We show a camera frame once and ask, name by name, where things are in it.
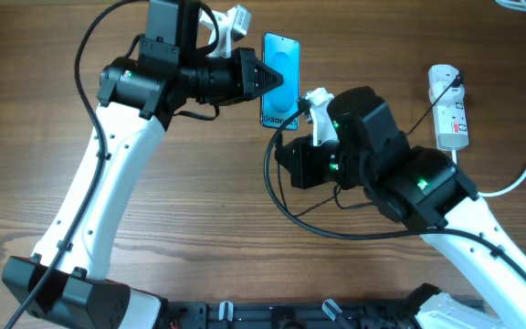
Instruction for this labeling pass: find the turquoise screen smartphone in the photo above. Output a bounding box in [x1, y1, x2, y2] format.
[260, 32, 300, 129]

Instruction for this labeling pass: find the black USB charging cable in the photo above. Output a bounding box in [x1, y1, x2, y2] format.
[275, 70, 466, 219]

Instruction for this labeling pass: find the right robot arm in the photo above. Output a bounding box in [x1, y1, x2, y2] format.
[266, 87, 526, 328]

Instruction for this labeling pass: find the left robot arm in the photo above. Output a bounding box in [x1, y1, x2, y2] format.
[2, 1, 283, 328]

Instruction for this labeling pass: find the white charger adapter plug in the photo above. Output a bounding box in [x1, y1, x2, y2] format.
[429, 78, 465, 105]

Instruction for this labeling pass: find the white power strip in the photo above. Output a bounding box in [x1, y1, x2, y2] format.
[428, 64, 469, 151]

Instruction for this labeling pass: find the right camera black cable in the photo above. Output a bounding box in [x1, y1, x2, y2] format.
[263, 98, 526, 302]

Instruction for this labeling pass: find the camera black cable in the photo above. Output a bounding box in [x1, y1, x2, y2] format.
[263, 98, 526, 302]
[2, 0, 150, 329]

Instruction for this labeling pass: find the left camera black cable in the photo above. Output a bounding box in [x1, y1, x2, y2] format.
[2, 0, 150, 329]

